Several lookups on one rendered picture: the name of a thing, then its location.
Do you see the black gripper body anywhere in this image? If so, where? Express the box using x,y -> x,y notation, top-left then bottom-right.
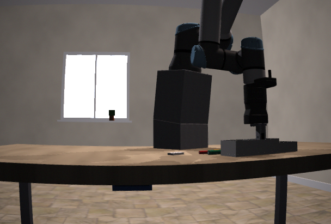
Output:
243,69 -> 277,124

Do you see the grey rack of three bins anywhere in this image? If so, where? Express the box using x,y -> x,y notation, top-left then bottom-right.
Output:
220,138 -> 297,157

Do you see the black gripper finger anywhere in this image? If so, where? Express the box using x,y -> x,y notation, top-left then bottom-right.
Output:
250,123 -> 262,140
261,123 -> 267,139

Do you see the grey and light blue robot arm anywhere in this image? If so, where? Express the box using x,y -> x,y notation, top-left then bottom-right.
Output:
169,0 -> 265,75

